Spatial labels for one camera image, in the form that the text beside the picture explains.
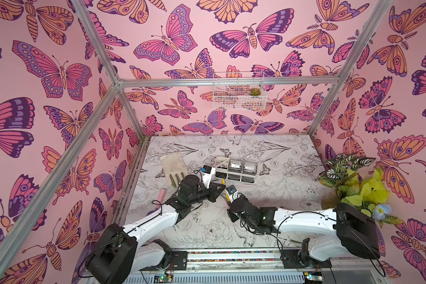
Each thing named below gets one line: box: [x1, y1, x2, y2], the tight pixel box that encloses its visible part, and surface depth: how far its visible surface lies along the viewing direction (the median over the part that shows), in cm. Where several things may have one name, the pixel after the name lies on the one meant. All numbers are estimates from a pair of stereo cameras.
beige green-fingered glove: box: [159, 151, 189, 188], surface depth 108 cm
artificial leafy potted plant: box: [315, 152, 402, 225], surface depth 71 cm
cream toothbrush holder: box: [214, 156, 258, 184], surface depth 96 cm
